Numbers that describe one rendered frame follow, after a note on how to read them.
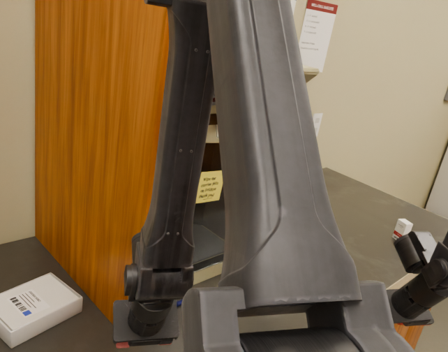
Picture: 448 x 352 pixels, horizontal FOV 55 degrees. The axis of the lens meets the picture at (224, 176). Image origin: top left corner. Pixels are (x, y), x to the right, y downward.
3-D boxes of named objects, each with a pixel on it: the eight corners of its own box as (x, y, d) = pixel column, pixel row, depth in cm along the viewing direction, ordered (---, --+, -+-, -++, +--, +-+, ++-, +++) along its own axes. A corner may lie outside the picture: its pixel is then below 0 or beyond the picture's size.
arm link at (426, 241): (447, 274, 69) (488, 272, 71) (416, 213, 76) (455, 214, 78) (404, 304, 78) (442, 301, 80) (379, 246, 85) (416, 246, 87)
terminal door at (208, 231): (146, 288, 97) (165, 116, 83) (240, 253, 118) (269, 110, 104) (148, 290, 97) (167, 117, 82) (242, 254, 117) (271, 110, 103)
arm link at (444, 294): (437, 295, 73) (463, 293, 75) (419, 258, 77) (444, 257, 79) (412, 311, 78) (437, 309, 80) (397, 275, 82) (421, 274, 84)
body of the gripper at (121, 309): (112, 304, 71) (116, 286, 65) (174, 302, 74) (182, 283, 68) (112, 345, 67) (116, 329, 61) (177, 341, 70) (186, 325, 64)
